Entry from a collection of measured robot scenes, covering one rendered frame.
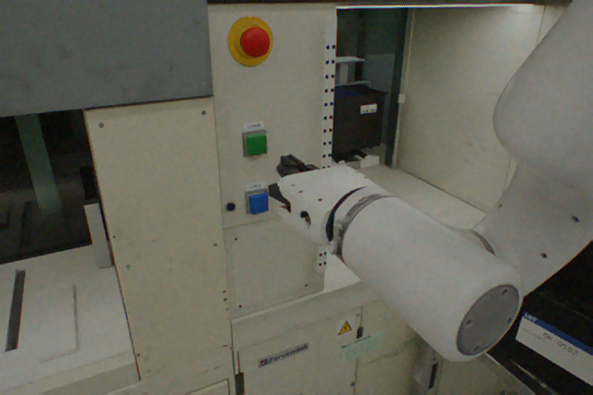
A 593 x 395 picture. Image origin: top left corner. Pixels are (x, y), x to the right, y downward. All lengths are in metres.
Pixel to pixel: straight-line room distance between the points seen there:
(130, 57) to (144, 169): 0.15
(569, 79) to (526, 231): 0.16
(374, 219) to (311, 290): 0.51
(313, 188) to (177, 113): 0.25
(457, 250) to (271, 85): 0.42
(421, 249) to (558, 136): 0.12
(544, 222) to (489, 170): 0.85
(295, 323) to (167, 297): 0.28
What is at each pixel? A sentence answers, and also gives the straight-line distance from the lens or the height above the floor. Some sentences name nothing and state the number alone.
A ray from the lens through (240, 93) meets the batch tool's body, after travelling 0.65.
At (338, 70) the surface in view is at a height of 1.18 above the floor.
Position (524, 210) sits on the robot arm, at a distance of 0.41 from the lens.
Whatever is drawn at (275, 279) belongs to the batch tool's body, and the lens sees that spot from 0.81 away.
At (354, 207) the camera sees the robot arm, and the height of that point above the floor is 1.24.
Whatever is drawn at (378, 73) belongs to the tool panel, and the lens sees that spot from 1.73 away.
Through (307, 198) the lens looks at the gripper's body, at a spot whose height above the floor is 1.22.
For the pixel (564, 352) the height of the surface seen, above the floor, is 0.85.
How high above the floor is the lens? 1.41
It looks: 25 degrees down
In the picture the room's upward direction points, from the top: straight up
